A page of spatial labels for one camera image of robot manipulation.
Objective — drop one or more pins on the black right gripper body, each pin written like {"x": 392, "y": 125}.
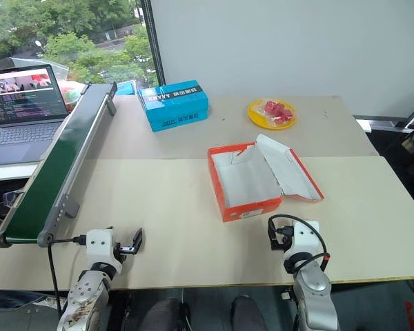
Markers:
{"x": 278, "y": 243}

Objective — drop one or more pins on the yellow round plate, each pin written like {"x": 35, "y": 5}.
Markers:
{"x": 257, "y": 119}

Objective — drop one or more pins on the blue flat object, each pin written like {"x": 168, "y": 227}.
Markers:
{"x": 127, "y": 89}

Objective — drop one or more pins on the dark rounded shape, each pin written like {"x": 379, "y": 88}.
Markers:
{"x": 164, "y": 315}
{"x": 248, "y": 313}

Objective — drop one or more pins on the grey metal chair base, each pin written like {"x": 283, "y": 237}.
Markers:
{"x": 386, "y": 123}

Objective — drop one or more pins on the green conveyor belt grey frame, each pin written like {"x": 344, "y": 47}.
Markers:
{"x": 55, "y": 165}

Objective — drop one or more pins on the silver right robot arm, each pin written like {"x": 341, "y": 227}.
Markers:
{"x": 314, "y": 296}

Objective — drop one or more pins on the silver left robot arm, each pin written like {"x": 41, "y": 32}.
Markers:
{"x": 86, "y": 296}

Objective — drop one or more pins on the black window frame post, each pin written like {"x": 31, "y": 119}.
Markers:
{"x": 155, "y": 45}

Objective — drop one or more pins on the grey open laptop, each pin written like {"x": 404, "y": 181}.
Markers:
{"x": 19, "y": 131}

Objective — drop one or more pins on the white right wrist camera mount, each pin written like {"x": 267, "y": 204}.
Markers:
{"x": 303, "y": 238}

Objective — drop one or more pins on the red and green plastic bag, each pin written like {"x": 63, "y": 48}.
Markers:
{"x": 70, "y": 94}

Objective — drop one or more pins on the orange shoe box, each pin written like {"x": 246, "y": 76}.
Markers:
{"x": 248, "y": 179}

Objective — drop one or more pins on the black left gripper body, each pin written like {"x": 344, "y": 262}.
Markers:
{"x": 124, "y": 251}

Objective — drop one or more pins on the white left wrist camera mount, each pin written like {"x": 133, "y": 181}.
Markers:
{"x": 98, "y": 246}

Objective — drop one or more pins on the red pieces in clear bag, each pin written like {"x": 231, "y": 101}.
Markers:
{"x": 277, "y": 109}

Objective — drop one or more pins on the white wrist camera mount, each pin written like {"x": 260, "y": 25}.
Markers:
{"x": 98, "y": 246}
{"x": 303, "y": 238}

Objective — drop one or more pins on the blue cardboard box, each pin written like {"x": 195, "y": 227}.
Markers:
{"x": 174, "y": 107}

